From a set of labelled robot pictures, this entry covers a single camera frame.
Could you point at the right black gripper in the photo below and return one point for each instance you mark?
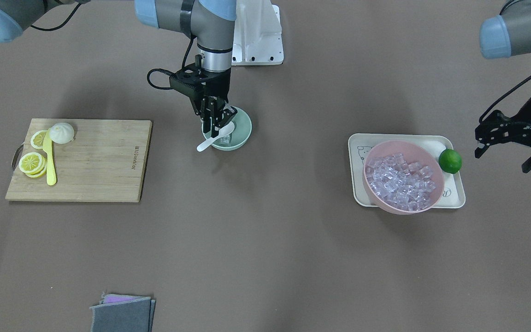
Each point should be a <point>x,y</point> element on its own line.
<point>218,85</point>

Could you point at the white ceramic spoon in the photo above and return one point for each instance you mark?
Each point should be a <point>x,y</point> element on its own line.
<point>215,138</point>

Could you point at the clear acrylic ice cube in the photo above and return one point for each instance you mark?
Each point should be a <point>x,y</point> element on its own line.
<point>225,140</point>

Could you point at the pink bowl of ice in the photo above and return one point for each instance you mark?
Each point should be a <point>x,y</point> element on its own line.
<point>402,177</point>

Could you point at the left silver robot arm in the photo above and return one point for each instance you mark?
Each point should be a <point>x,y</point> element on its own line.
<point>504,36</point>

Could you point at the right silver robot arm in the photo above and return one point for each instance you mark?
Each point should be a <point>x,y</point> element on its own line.
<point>207,24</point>

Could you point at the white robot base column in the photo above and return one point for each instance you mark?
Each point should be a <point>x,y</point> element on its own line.
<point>257,34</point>

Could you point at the mint green bowl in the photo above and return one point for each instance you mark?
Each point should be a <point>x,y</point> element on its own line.
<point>241,133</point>

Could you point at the green lime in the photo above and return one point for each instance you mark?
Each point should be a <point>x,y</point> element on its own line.
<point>450,161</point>

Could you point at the bamboo cutting board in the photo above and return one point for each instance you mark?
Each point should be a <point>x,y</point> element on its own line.
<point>105,162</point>

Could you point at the yellow plastic knife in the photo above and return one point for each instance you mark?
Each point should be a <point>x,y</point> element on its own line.
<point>51,170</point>

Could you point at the lemon slice near bun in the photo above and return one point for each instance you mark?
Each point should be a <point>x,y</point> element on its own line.
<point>37,139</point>

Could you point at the lemon slice stack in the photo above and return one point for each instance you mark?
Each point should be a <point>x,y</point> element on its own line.
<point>33,165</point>

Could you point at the grey folded cloth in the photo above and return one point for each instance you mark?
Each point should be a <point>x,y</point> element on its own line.
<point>123,313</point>

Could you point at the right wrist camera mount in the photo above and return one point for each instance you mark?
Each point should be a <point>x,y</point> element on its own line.
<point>190,81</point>

